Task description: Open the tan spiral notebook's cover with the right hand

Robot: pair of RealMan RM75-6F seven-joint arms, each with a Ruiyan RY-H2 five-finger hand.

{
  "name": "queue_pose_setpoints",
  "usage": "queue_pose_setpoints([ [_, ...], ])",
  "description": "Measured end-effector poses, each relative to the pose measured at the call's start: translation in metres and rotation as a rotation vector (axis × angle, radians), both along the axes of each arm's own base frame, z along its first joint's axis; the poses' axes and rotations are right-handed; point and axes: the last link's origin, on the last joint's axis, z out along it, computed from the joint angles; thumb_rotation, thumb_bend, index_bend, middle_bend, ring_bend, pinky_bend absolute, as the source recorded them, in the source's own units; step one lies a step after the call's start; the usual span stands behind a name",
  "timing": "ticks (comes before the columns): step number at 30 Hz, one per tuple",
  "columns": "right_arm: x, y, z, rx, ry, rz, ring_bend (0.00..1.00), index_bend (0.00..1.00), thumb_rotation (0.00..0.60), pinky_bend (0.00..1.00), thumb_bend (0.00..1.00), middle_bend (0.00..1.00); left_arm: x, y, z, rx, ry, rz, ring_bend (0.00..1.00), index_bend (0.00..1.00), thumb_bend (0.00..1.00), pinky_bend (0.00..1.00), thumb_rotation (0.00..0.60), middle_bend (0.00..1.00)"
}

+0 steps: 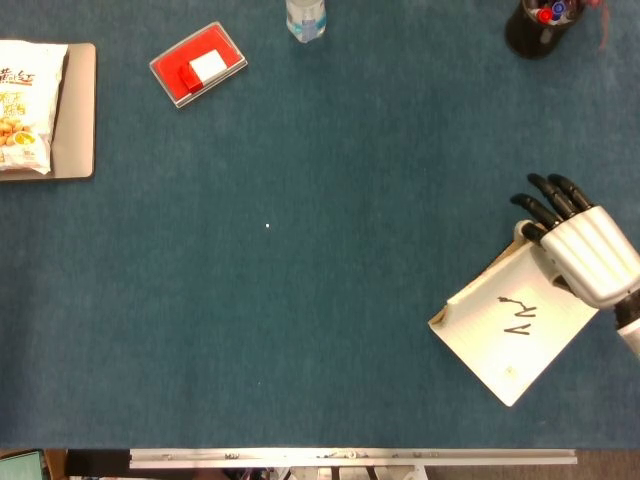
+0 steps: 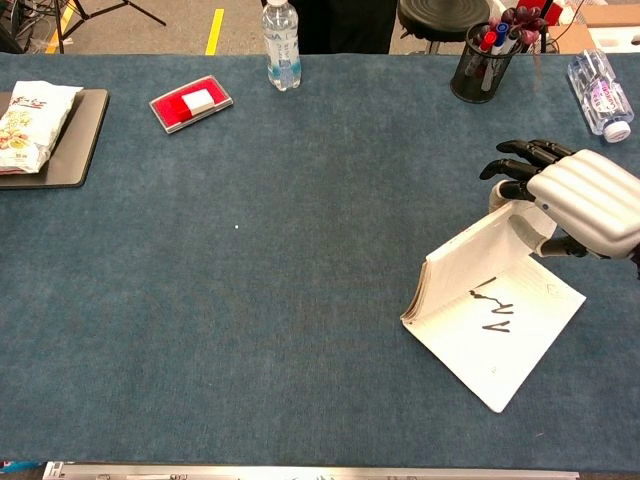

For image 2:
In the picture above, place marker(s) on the upright clear water bottle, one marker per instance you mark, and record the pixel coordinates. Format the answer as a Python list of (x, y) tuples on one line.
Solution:
[(281, 50)]

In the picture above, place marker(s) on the red and white stamp block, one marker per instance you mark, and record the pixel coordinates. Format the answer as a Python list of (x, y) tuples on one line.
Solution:
[(197, 102)]

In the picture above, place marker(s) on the black round stool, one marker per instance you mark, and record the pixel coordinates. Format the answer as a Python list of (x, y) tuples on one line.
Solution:
[(440, 20)]

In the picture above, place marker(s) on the teal flat object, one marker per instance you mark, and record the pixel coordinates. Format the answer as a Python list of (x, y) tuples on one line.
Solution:
[(17, 466)]

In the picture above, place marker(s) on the white snack bag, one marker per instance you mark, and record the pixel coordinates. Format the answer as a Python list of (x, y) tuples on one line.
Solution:
[(30, 130)]

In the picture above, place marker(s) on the black mesh pen holder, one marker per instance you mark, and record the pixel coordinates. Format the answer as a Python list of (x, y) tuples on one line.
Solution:
[(472, 82)]

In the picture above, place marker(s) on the red cap marker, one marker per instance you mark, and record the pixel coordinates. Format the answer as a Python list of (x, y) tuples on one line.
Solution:
[(488, 41)]

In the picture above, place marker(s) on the brown cardboard box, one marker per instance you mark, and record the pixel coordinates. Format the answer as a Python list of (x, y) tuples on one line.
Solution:
[(575, 37)]

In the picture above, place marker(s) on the black tripod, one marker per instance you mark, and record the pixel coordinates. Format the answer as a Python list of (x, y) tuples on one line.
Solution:
[(90, 12)]

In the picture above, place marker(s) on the white marker dark cap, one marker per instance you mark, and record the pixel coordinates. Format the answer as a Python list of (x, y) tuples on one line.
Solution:
[(512, 42)]

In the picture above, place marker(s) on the tan spiral notebook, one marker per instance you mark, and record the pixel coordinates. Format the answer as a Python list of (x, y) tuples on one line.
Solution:
[(500, 350)]

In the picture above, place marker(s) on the blue cap marker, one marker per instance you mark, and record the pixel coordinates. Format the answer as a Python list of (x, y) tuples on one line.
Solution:
[(502, 30)]

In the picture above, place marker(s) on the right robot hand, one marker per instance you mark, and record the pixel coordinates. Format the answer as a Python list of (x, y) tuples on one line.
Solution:
[(585, 200)]

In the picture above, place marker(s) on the dark red artificial flower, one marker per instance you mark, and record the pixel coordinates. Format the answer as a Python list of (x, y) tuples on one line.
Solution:
[(525, 22)]

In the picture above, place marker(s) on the red box with white card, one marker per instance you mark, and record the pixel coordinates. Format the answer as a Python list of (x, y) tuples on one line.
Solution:
[(167, 112)]

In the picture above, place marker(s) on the black fabric object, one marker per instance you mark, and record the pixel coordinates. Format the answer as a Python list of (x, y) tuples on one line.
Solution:
[(345, 25)]

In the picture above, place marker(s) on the lying clear water bottle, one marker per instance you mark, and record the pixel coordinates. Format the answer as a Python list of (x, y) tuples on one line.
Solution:
[(602, 95)]

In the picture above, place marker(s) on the aluminium rail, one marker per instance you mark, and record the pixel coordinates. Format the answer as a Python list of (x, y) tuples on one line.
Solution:
[(300, 472)]

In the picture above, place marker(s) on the blue felt table cloth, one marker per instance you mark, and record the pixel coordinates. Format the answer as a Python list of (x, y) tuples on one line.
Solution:
[(250, 300)]

